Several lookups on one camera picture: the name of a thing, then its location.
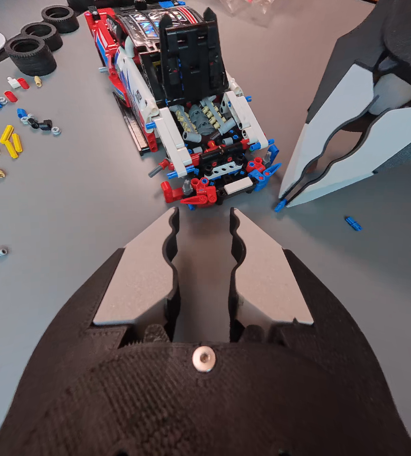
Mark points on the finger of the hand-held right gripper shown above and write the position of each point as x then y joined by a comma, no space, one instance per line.
333,103
380,142

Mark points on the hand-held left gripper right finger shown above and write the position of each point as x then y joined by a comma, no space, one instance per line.
273,285

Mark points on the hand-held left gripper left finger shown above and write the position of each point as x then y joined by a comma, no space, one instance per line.
134,285

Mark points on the blue brick pin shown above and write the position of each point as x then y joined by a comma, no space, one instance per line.
353,223
21,113
280,205

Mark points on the clear plastic bag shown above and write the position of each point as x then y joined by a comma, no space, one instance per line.
262,14

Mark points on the yellow brick axle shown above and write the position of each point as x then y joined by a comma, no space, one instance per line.
11,149
17,142
6,134

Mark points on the black brick connector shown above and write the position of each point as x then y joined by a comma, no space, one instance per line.
33,123
46,124

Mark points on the toy brick race car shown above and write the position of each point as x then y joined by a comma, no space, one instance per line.
134,82

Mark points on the red brick pin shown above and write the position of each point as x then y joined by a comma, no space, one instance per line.
10,96
23,83

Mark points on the white brick pin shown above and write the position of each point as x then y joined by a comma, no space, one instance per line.
12,82

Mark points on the black toy tyre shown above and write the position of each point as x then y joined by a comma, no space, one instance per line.
68,25
31,66
54,41

